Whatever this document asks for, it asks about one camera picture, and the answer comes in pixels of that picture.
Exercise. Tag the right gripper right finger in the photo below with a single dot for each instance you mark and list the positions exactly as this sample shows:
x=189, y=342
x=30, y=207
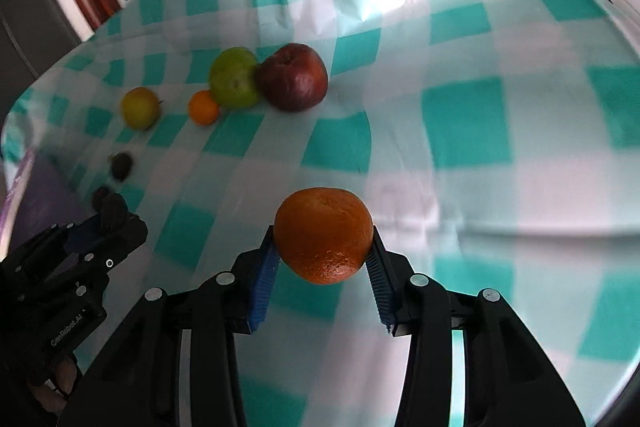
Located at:
x=508, y=378

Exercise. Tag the teal white checkered tablecloth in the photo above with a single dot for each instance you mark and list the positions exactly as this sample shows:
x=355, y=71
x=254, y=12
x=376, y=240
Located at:
x=495, y=143

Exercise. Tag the dark brown passion fruit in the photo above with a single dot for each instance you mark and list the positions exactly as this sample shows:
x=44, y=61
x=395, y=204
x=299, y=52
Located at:
x=121, y=165

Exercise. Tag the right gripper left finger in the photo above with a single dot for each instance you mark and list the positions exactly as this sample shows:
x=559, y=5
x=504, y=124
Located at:
x=134, y=380

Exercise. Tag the purple box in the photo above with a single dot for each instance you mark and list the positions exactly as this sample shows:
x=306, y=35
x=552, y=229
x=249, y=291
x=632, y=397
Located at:
x=37, y=199

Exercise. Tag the dark grey refrigerator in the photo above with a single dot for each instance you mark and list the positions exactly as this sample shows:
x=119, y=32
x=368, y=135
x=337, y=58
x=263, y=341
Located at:
x=35, y=34

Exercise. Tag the green tomato with calyx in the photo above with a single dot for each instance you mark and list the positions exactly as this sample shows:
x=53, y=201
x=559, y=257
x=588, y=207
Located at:
x=231, y=79

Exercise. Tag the small orange tangerine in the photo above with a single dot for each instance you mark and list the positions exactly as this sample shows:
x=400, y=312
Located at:
x=203, y=109

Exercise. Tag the yellow pear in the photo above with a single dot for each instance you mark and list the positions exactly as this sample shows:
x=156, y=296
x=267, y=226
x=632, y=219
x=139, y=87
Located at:
x=140, y=108

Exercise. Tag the dark wrinkled passion fruit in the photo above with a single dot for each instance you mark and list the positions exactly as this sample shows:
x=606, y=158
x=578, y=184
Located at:
x=106, y=200

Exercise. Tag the dark red apple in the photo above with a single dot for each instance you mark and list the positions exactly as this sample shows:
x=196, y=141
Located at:
x=293, y=78

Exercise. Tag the person's left hand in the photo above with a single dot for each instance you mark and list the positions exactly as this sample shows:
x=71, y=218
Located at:
x=53, y=395

